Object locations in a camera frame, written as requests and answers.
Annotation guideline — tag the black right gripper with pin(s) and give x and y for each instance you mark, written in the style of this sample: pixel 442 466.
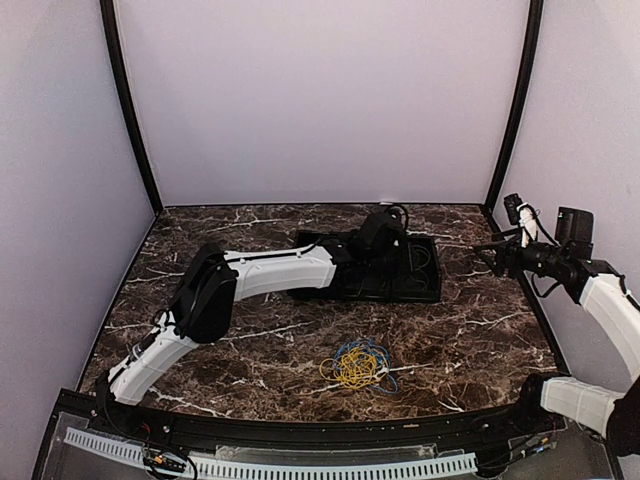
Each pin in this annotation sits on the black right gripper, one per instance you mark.
pixel 505 249

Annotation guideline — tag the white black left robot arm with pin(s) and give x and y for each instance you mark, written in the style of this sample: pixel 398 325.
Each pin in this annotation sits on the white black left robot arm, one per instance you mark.
pixel 200 310

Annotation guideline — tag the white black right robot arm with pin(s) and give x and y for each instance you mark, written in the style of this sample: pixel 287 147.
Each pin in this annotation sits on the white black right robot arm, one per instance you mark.
pixel 566 257

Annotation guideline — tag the black middle storage bin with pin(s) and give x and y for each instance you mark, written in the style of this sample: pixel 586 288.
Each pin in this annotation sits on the black middle storage bin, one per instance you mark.
pixel 365 285

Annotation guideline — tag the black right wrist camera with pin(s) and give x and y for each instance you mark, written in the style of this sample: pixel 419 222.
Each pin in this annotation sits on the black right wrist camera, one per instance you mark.
pixel 522 215

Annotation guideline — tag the white slotted cable duct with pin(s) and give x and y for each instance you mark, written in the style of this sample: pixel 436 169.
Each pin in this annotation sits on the white slotted cable duct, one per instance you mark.
pixel 212 467

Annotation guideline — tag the black front table rail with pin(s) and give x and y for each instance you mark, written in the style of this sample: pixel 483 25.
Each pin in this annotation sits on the black front table rail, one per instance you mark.
pixel 488 429

